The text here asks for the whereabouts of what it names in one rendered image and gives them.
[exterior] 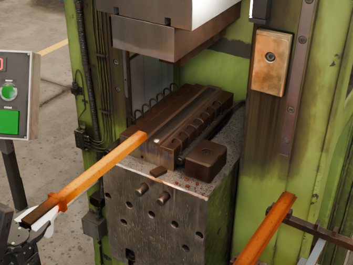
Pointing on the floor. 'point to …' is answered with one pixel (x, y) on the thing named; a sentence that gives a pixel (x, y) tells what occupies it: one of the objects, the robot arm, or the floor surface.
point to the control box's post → (13, 176)
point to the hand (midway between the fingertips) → (50, 205)
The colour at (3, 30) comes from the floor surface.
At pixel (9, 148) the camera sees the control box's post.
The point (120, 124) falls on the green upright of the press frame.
